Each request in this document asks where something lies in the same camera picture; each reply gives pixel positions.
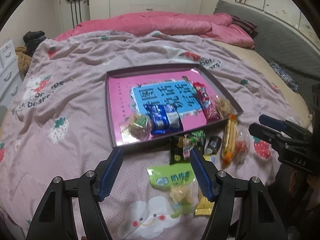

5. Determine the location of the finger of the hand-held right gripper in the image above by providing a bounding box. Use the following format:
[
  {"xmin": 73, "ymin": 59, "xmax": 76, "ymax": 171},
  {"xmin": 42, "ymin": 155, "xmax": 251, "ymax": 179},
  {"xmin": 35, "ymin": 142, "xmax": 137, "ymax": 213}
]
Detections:
[
  {"xmin": 249, "ymin": 123, "xmax": 285, "ymax": 150},
  {"xmin": 259, "ymin": 115, "xmax": 300, "ymax": 135}
]

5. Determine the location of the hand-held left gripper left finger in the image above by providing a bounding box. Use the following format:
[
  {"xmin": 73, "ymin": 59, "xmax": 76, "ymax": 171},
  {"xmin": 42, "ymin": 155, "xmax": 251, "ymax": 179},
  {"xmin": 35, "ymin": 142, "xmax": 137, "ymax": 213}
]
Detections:
[{"xmin": 26, "ymin": 148, "xmax": 123, "ymax": 240}]

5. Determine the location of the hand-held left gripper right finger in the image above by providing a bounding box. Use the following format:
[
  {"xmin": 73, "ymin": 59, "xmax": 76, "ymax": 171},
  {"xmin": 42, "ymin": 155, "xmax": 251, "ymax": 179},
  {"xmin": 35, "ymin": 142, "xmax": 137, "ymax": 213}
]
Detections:
[{"xmin": 190, "ymin": 149, "xmax": 288, "ymax": 240}]

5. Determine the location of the clear red candy packet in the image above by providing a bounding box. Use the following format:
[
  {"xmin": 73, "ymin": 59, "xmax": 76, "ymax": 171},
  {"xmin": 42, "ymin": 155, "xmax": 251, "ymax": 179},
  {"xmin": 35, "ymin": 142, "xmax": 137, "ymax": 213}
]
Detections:
[{"xmin": 235, "ymin": 135, "xmax": 251, "ymax": 166}]

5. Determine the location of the yellow snack packet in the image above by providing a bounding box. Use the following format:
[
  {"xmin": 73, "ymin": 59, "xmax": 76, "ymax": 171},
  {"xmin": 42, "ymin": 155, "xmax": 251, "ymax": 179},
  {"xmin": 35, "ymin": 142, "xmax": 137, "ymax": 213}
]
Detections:
[{"xmin": 195, "ymin": 155, "xmax": 216, "ymax": 217}]

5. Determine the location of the green milk snack packet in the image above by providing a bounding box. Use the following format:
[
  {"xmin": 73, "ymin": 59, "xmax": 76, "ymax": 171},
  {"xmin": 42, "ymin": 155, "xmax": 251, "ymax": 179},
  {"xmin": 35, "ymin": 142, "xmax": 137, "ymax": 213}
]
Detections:
[{"xmin": 147, "ymin": 165, "xmax": 195, "ymax": 218}]

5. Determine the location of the small dark candy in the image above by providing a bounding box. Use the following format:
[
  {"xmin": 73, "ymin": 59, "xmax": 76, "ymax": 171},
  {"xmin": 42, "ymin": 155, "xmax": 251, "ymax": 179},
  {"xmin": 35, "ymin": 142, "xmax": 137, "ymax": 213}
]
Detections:
[{"xmin": 204, "ymin": 135, "xmax": 223, "ymax": 155}]

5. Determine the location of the orange wafer packet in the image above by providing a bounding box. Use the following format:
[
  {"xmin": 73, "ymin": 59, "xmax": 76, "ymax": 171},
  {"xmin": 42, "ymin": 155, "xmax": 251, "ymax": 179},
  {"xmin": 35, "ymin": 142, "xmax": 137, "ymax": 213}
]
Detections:
[{"xmin": 221, "ymin": 114, "xmax": 238, "ymax": 165}]

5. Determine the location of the black green snack packet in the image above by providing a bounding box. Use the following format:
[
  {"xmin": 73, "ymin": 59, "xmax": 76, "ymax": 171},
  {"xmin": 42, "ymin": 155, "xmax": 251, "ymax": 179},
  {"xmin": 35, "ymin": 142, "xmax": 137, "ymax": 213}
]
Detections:
[{"xmin": 170, "ymin": 130, "xmax": 207, "ymax": 165}]

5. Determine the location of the clear brown cake packet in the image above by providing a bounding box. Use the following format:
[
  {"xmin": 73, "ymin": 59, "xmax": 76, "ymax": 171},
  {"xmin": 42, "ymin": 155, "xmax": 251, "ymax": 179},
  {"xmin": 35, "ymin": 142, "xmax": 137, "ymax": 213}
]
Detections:
[{"xmin": 215, "ymin": 97, "xmax": 237, "ymax": 119}]

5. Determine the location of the round cake packet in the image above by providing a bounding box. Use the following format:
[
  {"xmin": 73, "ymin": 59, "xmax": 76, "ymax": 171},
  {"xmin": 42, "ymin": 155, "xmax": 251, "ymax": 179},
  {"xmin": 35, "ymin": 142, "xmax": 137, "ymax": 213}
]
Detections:
[{"xmin": 120, "ymin": 112, "xmax": 154, "ymax": 142}]

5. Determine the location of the red snack packet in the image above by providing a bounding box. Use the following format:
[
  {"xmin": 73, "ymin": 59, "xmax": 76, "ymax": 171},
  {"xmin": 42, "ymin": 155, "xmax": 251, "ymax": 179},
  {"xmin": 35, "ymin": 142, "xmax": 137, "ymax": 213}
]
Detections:
[{"xmin": 191, "ymin": 81, "xmax": 222, "ymax": 124}]

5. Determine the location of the blue cookie packet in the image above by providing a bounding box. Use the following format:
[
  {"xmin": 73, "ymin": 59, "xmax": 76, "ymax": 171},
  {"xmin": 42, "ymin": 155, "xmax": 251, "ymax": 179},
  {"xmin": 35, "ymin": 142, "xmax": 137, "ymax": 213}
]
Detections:
[{"xmin": 145, "ymin": 104, "xmax": 184, "ymax": 137}]

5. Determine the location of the pink tray with book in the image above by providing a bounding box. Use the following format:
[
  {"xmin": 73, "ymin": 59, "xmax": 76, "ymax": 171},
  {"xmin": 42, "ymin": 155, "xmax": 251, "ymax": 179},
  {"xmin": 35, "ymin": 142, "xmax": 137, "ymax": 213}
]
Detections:
[{"xmin": 106, "ymin": 64, "xmax": 244, "ymax": 148}]

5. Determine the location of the blue patterned cloth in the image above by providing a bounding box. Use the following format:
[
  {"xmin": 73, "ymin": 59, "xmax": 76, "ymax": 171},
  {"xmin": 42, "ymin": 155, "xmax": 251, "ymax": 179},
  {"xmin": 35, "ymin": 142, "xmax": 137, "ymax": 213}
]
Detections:
[{"xmin": 269, "ymin": 61, "xmax": 300, "ymax": 93}]

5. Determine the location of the beige bed sheet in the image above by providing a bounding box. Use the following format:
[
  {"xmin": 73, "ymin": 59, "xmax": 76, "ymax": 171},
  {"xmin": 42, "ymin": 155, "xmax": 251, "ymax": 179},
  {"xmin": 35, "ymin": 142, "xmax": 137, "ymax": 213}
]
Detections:
[{"xmin": 215, "ymin": 40, "xmax": 313, "ymax": 120}]

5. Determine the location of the pink book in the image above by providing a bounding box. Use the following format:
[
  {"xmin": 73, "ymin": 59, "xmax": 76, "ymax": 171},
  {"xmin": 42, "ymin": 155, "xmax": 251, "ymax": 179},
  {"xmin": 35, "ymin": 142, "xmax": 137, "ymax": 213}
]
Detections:
[{"xmin": 108, "ymin": 70, "xmax": 225, "ymax": 145}]

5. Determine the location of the grey headboard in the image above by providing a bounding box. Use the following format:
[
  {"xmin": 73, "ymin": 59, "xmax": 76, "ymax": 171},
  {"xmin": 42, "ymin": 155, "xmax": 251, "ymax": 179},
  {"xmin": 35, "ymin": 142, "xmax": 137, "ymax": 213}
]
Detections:
[{"xmin": 214, "ymin": 0, "xmax": 320, "ymax": 100}]

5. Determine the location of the strawberry printed blanket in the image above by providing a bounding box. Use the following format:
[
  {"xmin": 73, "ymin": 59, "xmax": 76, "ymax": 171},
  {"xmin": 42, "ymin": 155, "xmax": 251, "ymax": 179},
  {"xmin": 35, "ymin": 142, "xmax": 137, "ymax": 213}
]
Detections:
[{"xmin": 0, "ymin": 30, "xmax": 300, "ymax": 240}]

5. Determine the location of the dark striped pillow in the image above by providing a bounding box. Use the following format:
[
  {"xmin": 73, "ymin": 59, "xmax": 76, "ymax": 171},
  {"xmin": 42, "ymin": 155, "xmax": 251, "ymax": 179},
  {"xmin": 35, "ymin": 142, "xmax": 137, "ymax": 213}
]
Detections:
[{"xmin": 230, "ymin": 15, "xmax": 258, "ymax": 39}]

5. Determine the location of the pink quilt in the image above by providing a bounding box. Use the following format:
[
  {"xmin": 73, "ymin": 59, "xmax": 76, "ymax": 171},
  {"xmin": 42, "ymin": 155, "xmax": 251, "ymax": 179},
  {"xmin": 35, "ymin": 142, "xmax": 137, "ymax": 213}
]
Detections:
[{"xmin": 54, "ymin": 12, "xmax": 255, "ymax": 48}]

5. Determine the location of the brown knit plush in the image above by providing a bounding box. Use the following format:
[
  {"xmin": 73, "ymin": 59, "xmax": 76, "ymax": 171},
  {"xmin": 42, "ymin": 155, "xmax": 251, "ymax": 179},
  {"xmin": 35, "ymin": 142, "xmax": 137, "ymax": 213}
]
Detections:
[{"xmin": 15, "ymin": 46, "xmax": 32, "ymax": 75}]

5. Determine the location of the white drawer cabinet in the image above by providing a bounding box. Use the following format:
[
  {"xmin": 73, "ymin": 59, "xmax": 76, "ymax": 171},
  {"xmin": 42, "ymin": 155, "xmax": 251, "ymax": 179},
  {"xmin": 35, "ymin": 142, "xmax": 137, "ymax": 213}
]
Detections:
[{"xmin": 0, "ymin": 40, "xmax": 23, "ymax": 108}]

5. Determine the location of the dark clothes pile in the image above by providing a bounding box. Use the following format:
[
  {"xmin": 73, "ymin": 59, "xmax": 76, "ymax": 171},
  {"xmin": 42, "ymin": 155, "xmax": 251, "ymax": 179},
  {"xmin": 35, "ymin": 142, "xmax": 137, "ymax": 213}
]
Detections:
[{"xmin": 23, "ymin": 31, "xmax": 47, "ymax": 55}]

